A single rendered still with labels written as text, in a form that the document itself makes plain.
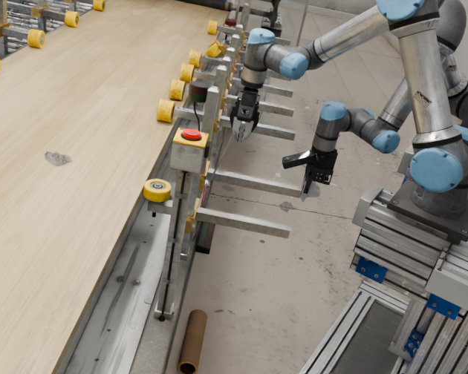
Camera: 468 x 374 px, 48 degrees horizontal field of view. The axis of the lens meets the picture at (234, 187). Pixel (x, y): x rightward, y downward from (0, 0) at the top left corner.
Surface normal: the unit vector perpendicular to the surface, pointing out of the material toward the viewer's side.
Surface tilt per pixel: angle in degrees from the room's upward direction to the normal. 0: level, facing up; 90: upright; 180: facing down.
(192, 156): 90
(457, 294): 90
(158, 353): 0
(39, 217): 0
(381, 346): 0
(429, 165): 97
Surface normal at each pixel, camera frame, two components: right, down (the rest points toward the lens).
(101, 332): 0.18, -0.86
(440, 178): -0.59, 0.40
